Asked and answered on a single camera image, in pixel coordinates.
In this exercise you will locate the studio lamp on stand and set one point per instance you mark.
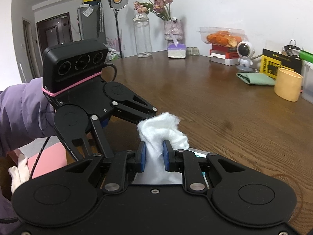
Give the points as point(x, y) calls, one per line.
point(116, 6)

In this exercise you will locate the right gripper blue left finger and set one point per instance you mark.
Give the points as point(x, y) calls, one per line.
point(140, 157)

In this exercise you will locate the white tissue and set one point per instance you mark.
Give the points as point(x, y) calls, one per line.
point(153, 132)

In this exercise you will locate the yellow ceramic mug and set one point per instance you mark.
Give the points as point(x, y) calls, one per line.
point(288, 84)

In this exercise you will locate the pink chair seat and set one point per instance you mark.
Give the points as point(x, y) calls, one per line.
point(52, 158)

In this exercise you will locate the pink flowers in vase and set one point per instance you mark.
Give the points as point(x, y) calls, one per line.
point(162, 9)

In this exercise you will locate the clear box of oranges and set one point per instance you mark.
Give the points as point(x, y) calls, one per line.
point(226, 37)

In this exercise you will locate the grey refrigerator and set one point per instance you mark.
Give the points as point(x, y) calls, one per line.
point(91, 22)

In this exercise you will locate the purple sleeved left forearm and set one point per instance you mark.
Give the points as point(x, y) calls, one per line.
point(26, 115)

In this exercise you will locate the white red box stack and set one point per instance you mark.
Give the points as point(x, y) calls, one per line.
point(224, 55)

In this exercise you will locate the clear tall glass jar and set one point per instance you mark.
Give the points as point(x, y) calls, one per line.
point(142, 35)

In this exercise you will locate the yellow black cardboard box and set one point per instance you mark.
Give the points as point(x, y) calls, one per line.
point(272, 61)

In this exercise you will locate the white astronaut robot toy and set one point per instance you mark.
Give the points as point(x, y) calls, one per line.
point(245, 52)

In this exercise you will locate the purple white tissue box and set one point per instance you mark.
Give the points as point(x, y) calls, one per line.
point(175, 49)

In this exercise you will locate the green handled clear container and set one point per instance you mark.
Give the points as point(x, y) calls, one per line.
point(307, 91)

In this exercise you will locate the dark brown door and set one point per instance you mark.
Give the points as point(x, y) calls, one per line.
point(54, 31)

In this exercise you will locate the green folded cloth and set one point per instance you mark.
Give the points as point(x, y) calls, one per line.
point(256, 79)

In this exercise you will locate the left hand in white glove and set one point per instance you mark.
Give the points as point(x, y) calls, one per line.
point(17, 173)

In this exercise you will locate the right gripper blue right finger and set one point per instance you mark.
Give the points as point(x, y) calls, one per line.
point(169, 156)

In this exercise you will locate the black camera with pink band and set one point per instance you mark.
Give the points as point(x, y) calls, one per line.
point(67, 65)

